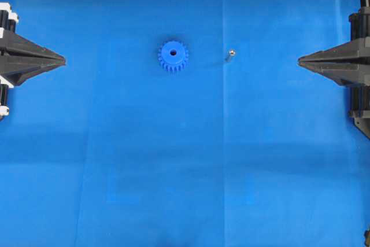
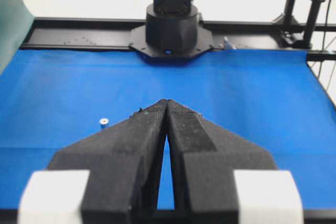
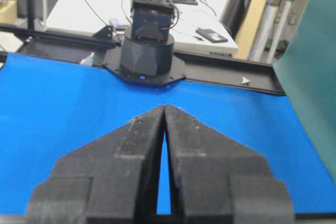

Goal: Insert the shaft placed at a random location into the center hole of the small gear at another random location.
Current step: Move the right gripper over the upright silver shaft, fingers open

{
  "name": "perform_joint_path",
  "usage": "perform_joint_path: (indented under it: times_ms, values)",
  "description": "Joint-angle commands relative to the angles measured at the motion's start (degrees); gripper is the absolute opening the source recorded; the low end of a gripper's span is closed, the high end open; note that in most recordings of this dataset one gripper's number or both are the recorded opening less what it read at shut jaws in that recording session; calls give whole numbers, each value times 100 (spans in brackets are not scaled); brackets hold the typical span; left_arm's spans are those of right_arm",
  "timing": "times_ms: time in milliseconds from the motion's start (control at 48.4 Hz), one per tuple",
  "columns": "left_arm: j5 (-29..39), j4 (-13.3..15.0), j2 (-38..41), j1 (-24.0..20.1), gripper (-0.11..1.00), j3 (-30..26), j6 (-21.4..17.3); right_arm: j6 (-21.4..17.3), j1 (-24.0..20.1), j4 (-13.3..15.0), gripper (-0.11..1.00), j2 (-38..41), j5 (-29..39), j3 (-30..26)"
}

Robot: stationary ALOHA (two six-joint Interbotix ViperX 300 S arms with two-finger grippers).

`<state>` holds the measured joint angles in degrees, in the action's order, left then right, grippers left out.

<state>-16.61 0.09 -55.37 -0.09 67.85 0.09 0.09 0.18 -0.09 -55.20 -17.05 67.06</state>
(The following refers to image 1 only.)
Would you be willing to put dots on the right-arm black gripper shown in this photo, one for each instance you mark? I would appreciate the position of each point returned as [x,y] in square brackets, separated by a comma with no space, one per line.
[348,74]

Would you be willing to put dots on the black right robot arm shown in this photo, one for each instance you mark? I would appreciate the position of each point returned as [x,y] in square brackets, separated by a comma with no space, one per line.
[348,65]

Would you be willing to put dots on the small blue plastic gear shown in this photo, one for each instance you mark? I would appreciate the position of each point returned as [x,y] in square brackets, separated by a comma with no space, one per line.
[173,56]

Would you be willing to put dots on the blue table mat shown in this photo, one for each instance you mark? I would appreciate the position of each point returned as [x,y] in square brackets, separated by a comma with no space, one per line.
[112,150]

